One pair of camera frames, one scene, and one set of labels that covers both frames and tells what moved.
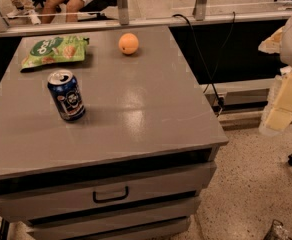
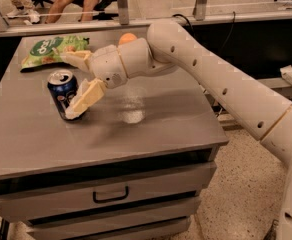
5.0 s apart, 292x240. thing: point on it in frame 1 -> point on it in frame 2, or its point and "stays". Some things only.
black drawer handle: [94, 194] stays
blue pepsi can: [65, 92] stays
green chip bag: [56, 50] stays
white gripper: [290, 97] -> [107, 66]
